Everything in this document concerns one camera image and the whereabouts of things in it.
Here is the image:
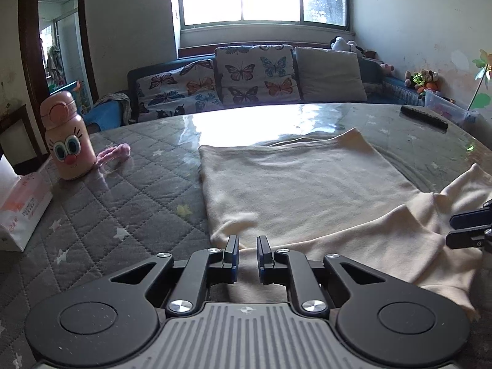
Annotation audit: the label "white tissue pack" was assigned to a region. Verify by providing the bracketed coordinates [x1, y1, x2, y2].
[0, 156, 54, 253]

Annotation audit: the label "cream garment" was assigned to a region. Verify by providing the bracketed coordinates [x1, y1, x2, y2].
[198, 128, 492, 316]

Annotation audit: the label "pink cartoon face bottle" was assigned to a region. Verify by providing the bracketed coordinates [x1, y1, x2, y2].
[40, 90, 98, 181]

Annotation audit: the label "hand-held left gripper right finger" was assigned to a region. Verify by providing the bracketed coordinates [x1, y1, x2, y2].
[256, 234, 387, 318]

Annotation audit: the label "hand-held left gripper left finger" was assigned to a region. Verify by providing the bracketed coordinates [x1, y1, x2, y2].
[109, 234, 240, 313]

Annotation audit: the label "pink knitted strap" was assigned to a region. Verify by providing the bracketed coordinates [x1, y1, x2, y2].
[95, 143, 131, 167]

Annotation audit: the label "dark blue sofa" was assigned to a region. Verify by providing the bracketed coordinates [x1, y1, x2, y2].
[127, 52, 427, 125]

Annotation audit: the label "blue cloth bundle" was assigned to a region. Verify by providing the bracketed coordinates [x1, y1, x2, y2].
[82, 100, 129, 134]

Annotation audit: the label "hanging grey clothes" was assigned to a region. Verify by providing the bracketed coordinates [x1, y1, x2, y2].
[45, 44, 65, 82]

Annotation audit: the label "butterfly print cushion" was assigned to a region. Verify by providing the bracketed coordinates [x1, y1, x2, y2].
[214, 44, 303, 107]
[136, 58, 224, 121]

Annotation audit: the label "plain grey cushion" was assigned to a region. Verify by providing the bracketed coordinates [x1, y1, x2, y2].
[295, 46, 368, 103]

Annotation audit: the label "green pinwheel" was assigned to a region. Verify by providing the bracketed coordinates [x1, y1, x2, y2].
[466, 49, 492, 110]

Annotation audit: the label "pile of plush toys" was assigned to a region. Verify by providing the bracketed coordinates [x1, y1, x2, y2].
[403, 68, 441, 93]

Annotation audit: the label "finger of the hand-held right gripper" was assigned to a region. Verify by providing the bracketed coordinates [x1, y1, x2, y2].
[450, 199, 492, 231]
[445, 224, 492, 250]

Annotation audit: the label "clear plastic storage box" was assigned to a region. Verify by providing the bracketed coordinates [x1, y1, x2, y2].
[424, 90, 480, 124]

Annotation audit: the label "blue plastic bin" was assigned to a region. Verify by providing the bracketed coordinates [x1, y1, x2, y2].
[48, 80, 93, 108]

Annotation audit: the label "grey quilted star table cover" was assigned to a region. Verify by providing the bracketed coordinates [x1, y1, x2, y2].
[0, 102, 492, 369]

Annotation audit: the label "black remote control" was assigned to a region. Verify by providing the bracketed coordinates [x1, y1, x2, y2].
[400, 105, 450, 132]

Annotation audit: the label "panda plush toy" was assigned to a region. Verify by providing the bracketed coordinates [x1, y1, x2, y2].
[331, 36, 364, 57]

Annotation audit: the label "dark wooden door frame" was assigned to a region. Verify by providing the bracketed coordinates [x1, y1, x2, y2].
[18, 0, 99, 158]

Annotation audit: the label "grey crumpled cloth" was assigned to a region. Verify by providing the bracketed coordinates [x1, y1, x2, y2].
[94, 91, 133, 124]

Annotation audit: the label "dark wooden cabinet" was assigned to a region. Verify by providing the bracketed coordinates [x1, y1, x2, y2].
[0, 104, 40, 167]

